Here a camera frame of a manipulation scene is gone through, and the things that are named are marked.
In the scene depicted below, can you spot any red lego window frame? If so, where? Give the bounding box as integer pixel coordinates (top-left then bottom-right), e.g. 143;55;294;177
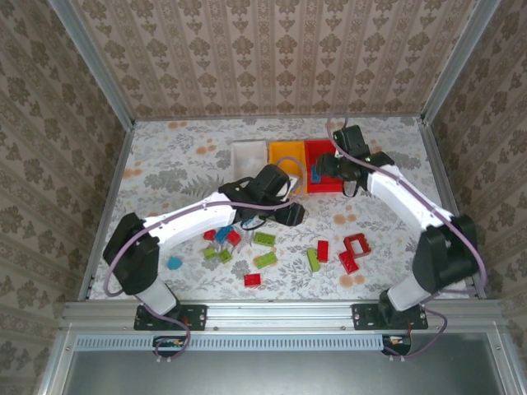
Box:
343;232;371;259

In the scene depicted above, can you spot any red plastic bin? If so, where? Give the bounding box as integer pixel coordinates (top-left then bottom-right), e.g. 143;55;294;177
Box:
304;138;345;194

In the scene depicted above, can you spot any yellow plastic bin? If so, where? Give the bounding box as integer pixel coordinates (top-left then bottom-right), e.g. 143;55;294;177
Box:
268;140;308;195

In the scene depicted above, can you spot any white plastic bin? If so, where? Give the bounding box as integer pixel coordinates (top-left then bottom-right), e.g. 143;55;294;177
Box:
231;140;268;179

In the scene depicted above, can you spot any grey metal panel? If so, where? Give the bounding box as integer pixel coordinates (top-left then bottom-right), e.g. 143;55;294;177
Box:
39;328;527;395

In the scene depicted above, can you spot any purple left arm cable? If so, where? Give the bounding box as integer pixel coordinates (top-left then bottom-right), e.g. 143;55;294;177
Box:
102;156;309;364

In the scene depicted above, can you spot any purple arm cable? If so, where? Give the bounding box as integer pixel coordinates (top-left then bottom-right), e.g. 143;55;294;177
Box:
326;110;488;361
102;156;309;364

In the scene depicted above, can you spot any aluminium table end rail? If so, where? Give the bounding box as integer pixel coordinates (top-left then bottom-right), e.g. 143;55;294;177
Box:
132;114;424;123

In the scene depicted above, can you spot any aluminium table side rail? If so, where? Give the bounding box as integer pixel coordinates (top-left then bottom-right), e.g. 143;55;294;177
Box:
77;121;136;301
416;118;487;300

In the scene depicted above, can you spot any aluminium mounting rail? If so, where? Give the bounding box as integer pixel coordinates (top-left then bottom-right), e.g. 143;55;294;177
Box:
61;299;504;330

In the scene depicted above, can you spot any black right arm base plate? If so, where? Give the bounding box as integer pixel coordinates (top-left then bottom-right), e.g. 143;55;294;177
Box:
352;303;429;331

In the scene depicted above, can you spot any slotted grey cable duct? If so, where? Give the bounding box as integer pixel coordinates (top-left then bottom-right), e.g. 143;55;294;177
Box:
75;333;385;351

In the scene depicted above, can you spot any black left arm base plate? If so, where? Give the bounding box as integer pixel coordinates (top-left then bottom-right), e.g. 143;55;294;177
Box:
133;304;208;331

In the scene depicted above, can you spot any aluminium frame post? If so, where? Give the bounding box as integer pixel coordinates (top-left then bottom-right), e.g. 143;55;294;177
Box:
48;0;136;128
420;0;502;124

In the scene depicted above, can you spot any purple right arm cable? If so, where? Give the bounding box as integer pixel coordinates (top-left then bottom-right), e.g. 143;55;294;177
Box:
326;110;488;361

